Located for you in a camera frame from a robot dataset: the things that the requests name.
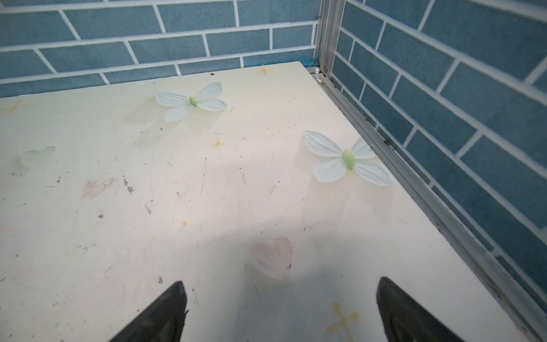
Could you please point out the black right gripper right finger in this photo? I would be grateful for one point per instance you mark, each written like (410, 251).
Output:
(404, 319)

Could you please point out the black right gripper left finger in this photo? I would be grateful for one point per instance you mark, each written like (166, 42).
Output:
(162, 320)

